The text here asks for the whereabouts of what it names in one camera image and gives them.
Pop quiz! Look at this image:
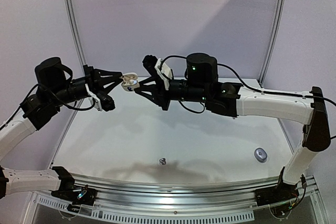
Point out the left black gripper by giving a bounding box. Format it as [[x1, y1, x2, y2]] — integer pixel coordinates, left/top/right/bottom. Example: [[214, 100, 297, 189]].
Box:
[[49, 63, 123, 106]]

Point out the white earbud charging case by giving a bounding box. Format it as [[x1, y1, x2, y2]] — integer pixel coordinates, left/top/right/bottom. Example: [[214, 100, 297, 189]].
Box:
[[121, 72, 140, 92]]

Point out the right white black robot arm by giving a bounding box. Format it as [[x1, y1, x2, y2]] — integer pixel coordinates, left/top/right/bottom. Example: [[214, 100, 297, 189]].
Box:
[[134, 52, 332, 201]]

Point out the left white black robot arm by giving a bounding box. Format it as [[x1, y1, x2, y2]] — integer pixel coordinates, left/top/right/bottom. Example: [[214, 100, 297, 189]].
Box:
[[1, 57, 123, 200]]

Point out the grey oval puck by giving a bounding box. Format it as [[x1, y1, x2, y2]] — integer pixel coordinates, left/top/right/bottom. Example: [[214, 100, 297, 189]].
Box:
[[254, 148, 268, 163]]

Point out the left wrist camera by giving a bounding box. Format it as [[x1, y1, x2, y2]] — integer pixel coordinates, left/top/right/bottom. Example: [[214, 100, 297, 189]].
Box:
[[88, 90, 116, 112]]

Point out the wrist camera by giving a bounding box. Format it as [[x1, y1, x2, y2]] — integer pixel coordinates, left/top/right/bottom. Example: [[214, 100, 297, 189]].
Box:
[[142, 55, 173, 91], [88, 90, 116, 112]]

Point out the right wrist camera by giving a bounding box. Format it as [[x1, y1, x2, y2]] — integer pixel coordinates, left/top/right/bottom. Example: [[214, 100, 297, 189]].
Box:
[[142, 55, 173, 91]]

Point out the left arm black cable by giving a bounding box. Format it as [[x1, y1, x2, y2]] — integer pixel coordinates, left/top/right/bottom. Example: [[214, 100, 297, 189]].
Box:
[[0, 66, 98, 130]]

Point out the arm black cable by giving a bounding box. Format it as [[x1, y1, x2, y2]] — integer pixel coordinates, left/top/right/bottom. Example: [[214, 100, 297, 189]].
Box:
[[0, 66, 98, 130], [160, 55, 336, 140]]

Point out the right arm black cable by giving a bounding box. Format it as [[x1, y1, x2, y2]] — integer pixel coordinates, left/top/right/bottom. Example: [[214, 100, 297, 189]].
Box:
[[160, 55, 336, 140]]

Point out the aluminium front rail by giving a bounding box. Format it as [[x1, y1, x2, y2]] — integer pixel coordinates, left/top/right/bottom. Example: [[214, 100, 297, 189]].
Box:
[[30, 174, 320, 210]]

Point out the left aluminium frame post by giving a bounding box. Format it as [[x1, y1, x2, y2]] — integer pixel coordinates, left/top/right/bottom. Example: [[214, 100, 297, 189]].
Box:
[[64, 0, 87, 68]]

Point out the aluminium frame post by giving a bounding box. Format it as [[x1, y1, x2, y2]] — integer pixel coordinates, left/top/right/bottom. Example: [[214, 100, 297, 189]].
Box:
[[64, 0, 87, 68], [258, 0, 285, 86]]

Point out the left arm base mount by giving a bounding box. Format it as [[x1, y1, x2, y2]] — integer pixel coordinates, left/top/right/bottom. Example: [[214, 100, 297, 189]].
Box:
[[51, 166, 98, 206]]

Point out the white slotted cable duct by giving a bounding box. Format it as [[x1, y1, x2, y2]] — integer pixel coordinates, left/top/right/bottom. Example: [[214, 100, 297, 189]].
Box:
[[31, 196, 256, 223]]

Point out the right aluminium frame post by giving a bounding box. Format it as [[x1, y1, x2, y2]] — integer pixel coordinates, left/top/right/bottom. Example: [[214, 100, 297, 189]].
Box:
[[258, 0, 285, 86]]

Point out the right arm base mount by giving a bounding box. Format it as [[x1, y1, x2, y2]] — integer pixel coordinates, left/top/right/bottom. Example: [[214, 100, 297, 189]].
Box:
[[254, 167, 307, 209]]

